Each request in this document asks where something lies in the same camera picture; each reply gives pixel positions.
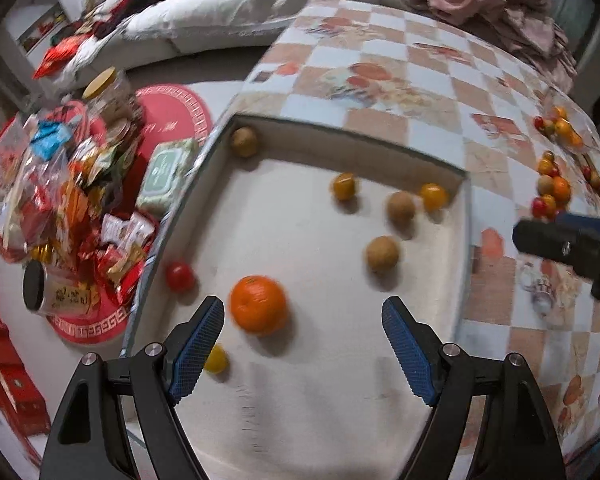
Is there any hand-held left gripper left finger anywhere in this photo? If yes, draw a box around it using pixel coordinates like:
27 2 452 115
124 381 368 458
39 295 226 480

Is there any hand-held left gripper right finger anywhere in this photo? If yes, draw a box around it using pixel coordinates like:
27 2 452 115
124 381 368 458
381 296 566 480

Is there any yellow cherry tomato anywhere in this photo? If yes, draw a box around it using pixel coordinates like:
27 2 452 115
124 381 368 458
203 344 229 375

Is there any white tray with grey rim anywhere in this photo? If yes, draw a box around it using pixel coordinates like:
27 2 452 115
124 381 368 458
120 110 473 480

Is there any small orange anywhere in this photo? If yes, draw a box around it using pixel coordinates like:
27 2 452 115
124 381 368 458
420 183 450 212

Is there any red round patterned mat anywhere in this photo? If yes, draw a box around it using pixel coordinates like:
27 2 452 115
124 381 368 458
45 280 146 346
130 85 216 161

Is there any jar with black lid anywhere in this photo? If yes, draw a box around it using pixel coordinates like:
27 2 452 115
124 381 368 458
22 261 101 317

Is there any green wet wipes pack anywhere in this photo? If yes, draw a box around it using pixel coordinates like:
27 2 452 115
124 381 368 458
135 139 201 218

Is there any red gift box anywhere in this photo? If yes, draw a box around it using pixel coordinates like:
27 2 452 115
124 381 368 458
0 285 51 436

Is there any pile of snack packets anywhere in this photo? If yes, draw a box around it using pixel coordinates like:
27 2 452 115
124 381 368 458
0 102 158 306

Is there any jar with yellow lid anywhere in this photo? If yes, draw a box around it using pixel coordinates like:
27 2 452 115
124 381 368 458
82 67 143 126

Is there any red snack bag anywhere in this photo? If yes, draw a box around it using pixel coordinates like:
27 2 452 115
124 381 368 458
32 35 98 81

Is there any light grey sofa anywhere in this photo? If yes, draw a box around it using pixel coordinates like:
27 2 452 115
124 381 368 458
45 0 381 68

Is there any dark clothes pile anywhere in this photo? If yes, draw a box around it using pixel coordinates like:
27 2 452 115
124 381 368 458
82 0 181 41

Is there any white shelf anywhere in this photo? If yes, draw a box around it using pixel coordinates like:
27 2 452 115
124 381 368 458
5 2 66 56

